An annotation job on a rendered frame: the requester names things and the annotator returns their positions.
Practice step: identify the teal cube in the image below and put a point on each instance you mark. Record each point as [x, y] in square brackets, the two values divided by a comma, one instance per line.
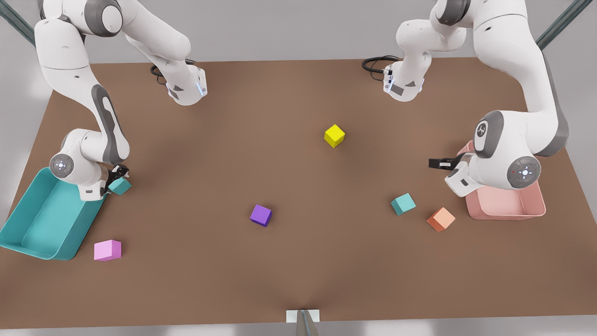
[120, 186]
[403, 204]

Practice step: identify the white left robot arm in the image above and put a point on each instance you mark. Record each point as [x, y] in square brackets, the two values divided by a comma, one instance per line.
[503, 42]

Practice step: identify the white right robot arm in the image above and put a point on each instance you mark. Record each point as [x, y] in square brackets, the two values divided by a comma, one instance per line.
[70, 56]

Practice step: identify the orange cube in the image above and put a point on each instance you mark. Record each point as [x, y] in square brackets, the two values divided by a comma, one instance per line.
[440, 220]

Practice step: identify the pink tray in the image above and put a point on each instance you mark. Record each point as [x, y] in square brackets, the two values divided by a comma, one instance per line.
[506, 205]

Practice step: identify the pink cube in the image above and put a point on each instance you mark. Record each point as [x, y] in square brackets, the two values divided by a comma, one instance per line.
[107, 250]

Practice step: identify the teal tray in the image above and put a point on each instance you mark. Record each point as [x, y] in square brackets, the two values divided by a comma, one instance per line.
[46, 224]

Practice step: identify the yellow cube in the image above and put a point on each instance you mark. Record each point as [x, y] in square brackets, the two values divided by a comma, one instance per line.
[334, 136]

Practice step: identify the purple cube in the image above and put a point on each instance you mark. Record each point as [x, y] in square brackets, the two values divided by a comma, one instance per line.
[260, 215]

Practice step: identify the silver frame post with foot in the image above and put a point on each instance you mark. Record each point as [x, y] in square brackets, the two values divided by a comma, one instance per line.
[304, 322]

